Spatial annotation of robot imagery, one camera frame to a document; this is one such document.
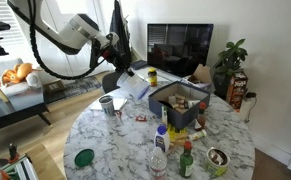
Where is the black flat screen TV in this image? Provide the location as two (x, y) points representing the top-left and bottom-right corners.
(146, 22), (215, 79)

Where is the grey sofa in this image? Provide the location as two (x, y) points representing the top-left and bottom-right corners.
(0, 57), (52, 135)

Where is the green round lid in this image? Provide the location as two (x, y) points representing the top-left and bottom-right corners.
(73, 148), (96, 169)

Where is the white bottle blue cap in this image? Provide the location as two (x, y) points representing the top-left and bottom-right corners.
(153, 124), (171, 155)

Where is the green tin can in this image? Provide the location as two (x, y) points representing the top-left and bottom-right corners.
(205, 146), (232, 179)

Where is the blue cardboard box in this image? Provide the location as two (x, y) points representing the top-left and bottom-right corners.
(147, 80), (212, 131)

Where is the small glass spice bottle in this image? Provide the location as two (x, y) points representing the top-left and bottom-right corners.
(187, 129), (208, 142)

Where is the open brown cardboard box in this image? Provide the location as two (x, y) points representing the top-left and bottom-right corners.
(181, 63), (214, 89)

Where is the clear plastic cup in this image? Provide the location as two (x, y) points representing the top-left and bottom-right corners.
(116, 68), (151, 102)

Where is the small cardboard floor box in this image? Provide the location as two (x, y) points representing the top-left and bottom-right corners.
(42, 78), (66, 94)

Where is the clear plastic water bottle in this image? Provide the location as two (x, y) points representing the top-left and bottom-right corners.
(148, 146), (169, 180)

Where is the black chair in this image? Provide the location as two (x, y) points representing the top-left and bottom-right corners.
(101, 70), (126, 95)

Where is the yellow lid vitamin bottle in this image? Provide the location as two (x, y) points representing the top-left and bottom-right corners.
(147, 67), (159, 88)

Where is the dark hot sauce bottle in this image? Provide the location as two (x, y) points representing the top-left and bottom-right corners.
(194, 101), (208, 132)

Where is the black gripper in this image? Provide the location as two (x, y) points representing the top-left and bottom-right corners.
(100, 42), (136, 77)

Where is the small white bottle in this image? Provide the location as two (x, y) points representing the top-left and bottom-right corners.
(186, 99), (201, 109)

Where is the green potted plant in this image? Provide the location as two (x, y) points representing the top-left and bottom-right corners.
(212, 38), (249, 100)

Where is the green Tabasco sauce bottle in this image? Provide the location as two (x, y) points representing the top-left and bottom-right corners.
(178, 140), (195, 179)

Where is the white TV stand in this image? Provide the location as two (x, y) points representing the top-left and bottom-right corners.
(131, 59), (217, 91)

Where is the orange plush toy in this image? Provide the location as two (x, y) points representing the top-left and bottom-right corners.
(0, 62), (35, 85)

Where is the white plush pillow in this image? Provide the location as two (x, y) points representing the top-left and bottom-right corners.
(24, 70), (43, 90)

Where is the orange printed carton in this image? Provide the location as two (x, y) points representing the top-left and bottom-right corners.
(225, 70), (250, 113)

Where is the small printed packet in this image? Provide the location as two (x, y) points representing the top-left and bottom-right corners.
(160, 105), (169, 127)

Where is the yellow packet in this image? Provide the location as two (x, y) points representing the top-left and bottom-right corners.
(166, 123), (190, 148)

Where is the dark laptop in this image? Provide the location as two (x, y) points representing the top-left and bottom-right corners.
(130, 59), (149, 71)

